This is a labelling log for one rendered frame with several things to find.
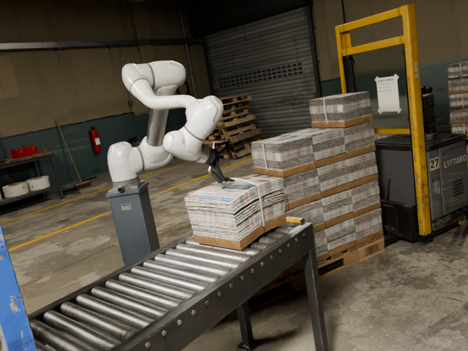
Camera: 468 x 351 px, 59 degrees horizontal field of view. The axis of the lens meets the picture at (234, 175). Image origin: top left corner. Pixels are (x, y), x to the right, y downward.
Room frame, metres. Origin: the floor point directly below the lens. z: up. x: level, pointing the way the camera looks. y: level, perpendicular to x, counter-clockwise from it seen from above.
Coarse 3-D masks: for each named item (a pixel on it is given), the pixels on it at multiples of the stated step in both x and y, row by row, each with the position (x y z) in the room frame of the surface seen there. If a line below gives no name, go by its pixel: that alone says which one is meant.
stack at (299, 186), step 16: (256, 176) 2.96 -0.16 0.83; (272, 176) 2.87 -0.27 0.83; (288, 176) 2.79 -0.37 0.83; (304, 176) 2.84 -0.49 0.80; (320, 176) 2.90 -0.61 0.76; (336, 176) 2.97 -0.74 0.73; (192, 192) 2.79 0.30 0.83; (288, 192) 2.77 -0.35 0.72; (304, 192) 2.83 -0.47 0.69; (304, 208) 2.81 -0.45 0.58; (320, 208) 2.87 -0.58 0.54; (336, 208) 2.95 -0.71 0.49; (352, 208) 3.02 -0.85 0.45; (288, 224) 2.74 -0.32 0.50; (336, 224) 2.94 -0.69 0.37; (352, 224) 3.01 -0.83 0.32; (320, 240) 2.86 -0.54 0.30; (336, 240) 2.93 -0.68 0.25; (352, 240) 3.00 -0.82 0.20; (336, 256) 2.92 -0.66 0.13; (352, 256) 2.99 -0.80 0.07; (336, 272) 2.91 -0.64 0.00; (272, 288) 2.65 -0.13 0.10; (256, 304) 2.61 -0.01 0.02
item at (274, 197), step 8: (264, 184) 1.84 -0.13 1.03; (272, 184) 1.88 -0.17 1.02; (280, 184) 1.93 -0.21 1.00; (264, 192) 1.83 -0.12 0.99; (272, 192) 1.88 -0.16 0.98; (280, 192) 1.92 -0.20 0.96; (264, 200) 1.83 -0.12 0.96; (272, 200) 1.88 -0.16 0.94; (280, 200) 1.92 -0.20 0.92; (272, 208) 1.87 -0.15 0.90; (280, 208) 1.92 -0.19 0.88; (272, 216) 1.87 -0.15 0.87
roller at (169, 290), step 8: (120, 280) 1.62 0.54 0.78; (128, 280) 1.59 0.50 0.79; (136, 280) 1.56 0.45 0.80; (144, 280) 1.54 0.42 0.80; (152, 280) 1.53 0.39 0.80; (144, 288) 1.52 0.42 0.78; (152, 288) 1.49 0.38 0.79; (160, 288) 1.46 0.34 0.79; (168, 288) 1.44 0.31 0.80; (176, 288) 1.42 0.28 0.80; (168, 296) 1.42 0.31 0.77; (176, 296) 1.39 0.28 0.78; (184, 296) 1.37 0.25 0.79
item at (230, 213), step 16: (208, 192) 1.84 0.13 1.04; (224, 192) 1.80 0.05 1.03; (240, 192) 1.75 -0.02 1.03; (192, 208) 1.82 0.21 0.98; (208, 208) 1.75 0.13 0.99; (224, 208) 1.69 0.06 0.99; (240, 208) 1.71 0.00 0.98; (192, 224) 1.86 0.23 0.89; (208, 224) 1.78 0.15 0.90; (224, 224) 1.72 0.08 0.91; (240, 224) 1.70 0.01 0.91; (256, 224) 1.77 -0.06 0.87
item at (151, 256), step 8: (192, 232) 2.03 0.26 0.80; (176, 240) 1.95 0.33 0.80; (184, 240) 1.93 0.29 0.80; (160, 248) 1.87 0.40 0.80; (168, 248) 1.86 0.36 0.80; (144, 256) 1.80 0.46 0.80; (152, 256) 1.78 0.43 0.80; (128, 264) 1.74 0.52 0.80; (136, 264) 1.72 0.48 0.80; (112, 272) 1.67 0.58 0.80; (120, 272) 1.66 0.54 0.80; (128, 272) 1.68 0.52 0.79; (96, 280) 1.62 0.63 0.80; (104, 280) 1.61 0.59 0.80; (80, 288) 1.56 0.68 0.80; (88, 288) 1.55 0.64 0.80; (72, 296) 1.50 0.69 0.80; (48, 304) 1.47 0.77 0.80; (56, 304) 1.45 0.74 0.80; (40, 312) 1.41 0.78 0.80; (40, 320) 1.39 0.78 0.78
